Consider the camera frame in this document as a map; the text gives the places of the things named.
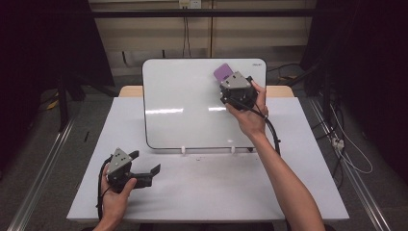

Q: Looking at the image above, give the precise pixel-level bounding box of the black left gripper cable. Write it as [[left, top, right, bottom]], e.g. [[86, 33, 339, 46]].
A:
[[95, 155, 114, 221]]

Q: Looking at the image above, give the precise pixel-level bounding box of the black curtain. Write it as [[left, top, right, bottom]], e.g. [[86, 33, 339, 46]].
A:
[[299, 0, 408, 185], [0, 0, 115, 169]]

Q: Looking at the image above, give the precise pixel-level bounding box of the white wall socket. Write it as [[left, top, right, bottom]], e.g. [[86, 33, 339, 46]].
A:
[[178, 0, 203, 10]]

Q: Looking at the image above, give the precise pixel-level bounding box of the black hanging wall cable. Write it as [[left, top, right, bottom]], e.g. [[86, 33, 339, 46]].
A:
[[181, 8, 192, 59]]

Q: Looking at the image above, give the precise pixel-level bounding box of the black floor cable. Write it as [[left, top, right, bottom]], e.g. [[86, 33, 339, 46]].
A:
[[315, 95, 346, 191]]

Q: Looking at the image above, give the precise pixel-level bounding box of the metal floor rail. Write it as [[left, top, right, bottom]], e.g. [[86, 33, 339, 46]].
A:
[[308, 96, 394, 231], [6, 116, 79, 231]]

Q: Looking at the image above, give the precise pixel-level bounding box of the black horizontal bar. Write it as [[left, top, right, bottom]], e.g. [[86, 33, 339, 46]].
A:
[[90, 8, 318, 19]]

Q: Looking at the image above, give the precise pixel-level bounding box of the light wooden table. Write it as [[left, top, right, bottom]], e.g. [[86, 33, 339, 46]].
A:
[[118, 85, 295, 98]]

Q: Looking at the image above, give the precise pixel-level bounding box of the person's left hand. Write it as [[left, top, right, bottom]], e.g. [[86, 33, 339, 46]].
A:
[[99, 167, 138, 225]]

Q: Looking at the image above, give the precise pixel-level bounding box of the white cable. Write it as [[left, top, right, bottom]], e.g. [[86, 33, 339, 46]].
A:
[[329, 104, 374, 175]]

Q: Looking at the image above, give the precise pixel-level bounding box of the person's right hand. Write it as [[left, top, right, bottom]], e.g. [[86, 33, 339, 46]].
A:
[[224, 80, 270, 140]]

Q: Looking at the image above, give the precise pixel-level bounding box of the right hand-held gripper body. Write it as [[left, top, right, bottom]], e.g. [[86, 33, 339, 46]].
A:
[[218, 70, 260, 112]]

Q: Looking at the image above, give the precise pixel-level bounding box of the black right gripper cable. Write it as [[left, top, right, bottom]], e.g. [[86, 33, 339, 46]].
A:
[[223, 96, 283, 157]]

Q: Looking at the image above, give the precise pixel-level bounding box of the white whiteboard with black rim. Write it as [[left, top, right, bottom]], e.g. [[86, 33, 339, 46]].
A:
[[141, 58, 268, 151]]

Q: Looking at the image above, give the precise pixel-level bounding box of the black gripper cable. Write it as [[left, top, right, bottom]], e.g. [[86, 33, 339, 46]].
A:
[[95, 155, 114, 221], [223, 96, 283, 157]]

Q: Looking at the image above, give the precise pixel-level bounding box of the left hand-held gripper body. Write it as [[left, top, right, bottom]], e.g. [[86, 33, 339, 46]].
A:
[[105, 147, 140, 194]]

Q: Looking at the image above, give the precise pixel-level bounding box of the purple and black board eraser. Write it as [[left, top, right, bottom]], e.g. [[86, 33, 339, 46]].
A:
[[213, 63, 236, 84]]

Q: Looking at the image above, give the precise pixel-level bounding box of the black metal stand leg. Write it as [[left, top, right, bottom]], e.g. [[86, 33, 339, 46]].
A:
[[56, 71, 87, 133]]

